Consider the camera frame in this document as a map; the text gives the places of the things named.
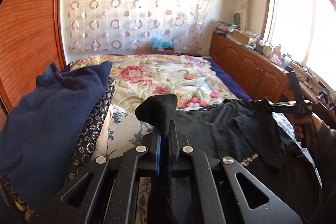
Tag black t-shirt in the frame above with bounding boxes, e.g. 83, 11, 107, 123
135, 94, 321, 222

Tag grey sleeved right forearm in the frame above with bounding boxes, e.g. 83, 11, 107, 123
310, 122, 335, 223

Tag person's right hand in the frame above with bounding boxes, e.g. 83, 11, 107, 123
292, 113, 322, 148

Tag long wooden cabinet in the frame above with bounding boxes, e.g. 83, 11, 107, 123
209, 32, 336, 130

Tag dark patterned folded garment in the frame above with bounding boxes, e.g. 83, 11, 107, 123
1, 77, 115, 218

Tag navy blue bed sheet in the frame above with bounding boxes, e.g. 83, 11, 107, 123
205, 57, 252, 100

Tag pink bottle on cabinet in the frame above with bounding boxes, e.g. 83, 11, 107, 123
273, 44, 282, 59

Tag folded navy blue garment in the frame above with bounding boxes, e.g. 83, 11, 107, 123
1, 61, 112, 210

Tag blue floral white cloth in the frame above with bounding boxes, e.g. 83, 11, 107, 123
91, 104, 153, 160

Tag wooden framed window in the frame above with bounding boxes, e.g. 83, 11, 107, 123
264, 0, 335, 90

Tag cardboard box on cabinet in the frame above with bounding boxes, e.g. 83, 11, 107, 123
231, 30, 251, 44

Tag colourful floral quilt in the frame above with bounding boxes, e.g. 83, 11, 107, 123
70, 55, 236, 112

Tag blue item on box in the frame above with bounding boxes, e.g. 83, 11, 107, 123
150, 37, 174, 51

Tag circle patterned sheer curtain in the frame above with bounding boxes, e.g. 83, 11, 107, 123
61, 0, 213, 55

